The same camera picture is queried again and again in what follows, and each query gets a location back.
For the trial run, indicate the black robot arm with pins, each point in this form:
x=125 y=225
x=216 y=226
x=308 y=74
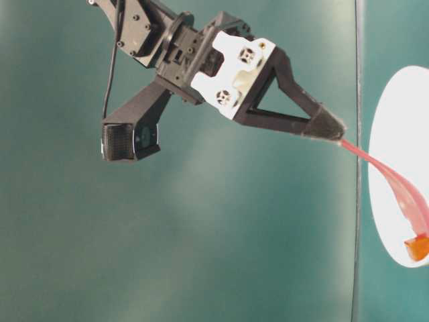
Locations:
x=144 y=31

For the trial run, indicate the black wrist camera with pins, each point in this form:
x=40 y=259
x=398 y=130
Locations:
x=130 y=133

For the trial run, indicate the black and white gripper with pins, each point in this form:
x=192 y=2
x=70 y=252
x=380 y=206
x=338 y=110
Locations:
x=201 y=63

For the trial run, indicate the round white ceiling light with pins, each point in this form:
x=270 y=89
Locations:
x=399 y=139

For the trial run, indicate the translucent pink plastic spoon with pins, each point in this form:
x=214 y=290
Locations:
x=411 y=202

